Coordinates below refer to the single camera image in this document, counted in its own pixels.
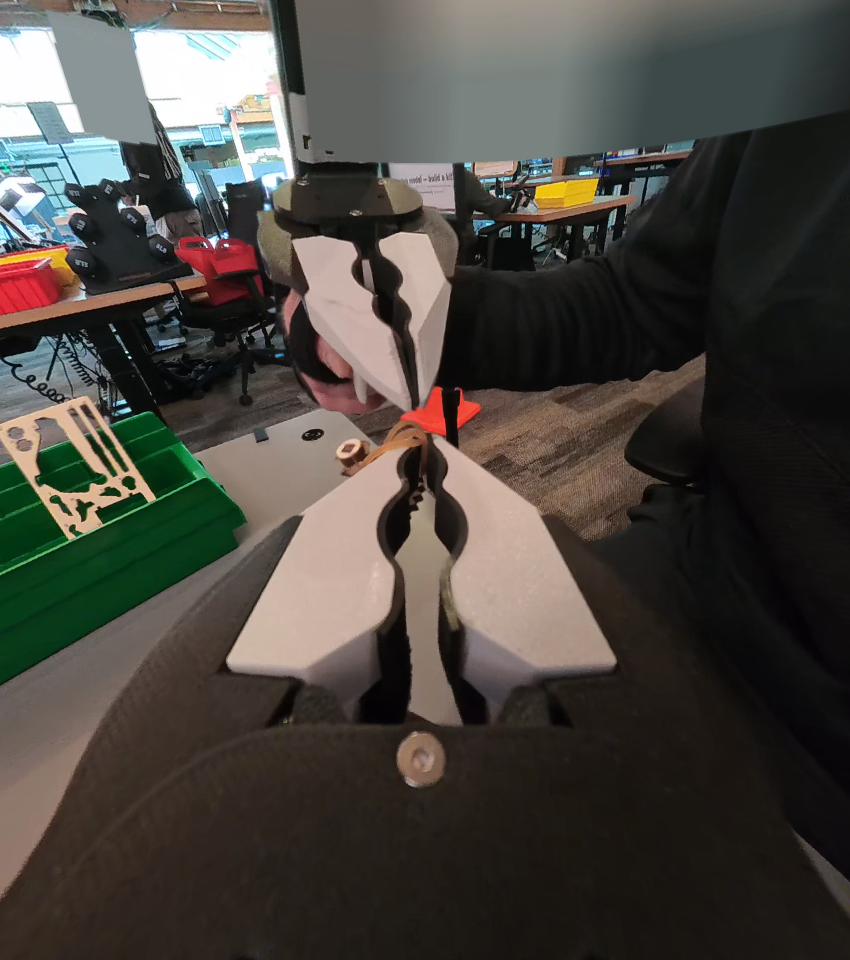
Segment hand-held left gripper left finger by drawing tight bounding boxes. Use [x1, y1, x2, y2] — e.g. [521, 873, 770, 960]
[226, 448, 434, 725]

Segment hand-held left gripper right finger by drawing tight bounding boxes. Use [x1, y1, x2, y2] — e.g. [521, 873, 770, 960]
[428, 437, 619, 727]

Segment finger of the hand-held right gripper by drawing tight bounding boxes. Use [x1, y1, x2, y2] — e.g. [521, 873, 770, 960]
[293, 236, 417, 411]
[374, 229, 455, 408]

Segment wooden gear axle assembly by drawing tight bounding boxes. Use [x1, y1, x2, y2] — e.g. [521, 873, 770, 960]
[335, 439, 435, 513]

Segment person's right forearm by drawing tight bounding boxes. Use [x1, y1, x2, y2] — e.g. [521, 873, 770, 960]
[440, 135, 756, 393]

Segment wooden cutout parts sheet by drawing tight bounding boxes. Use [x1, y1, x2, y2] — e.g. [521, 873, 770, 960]
[0, 396, 156, 540]

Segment person's right hand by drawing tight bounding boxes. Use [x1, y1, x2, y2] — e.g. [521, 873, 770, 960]
[280, 288, 389, 415]

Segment red bag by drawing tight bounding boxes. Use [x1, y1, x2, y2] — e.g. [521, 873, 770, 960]
[173, 236, 265, 305]

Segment black office chair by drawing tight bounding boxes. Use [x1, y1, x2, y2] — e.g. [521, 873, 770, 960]
[623, 397, 705, 489]
[166, 180, 284, 406]

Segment orange traffic cone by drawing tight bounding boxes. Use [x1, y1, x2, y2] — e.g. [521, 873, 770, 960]
[400, 386, 483, 438]

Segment yellow plastic bin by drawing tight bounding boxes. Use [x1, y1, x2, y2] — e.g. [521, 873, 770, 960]
[0, 243, 81, 290]
[533, 177, 599, 210]

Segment stacked green plastic bins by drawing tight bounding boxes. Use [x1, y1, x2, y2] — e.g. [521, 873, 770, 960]
[0, 411, 246, 717]

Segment white softbox light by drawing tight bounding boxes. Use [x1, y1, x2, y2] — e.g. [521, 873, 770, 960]
[0, 176, 47, 219]

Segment black coiled cable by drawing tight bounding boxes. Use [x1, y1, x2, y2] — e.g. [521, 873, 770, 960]
[41, 333, 96, 410]

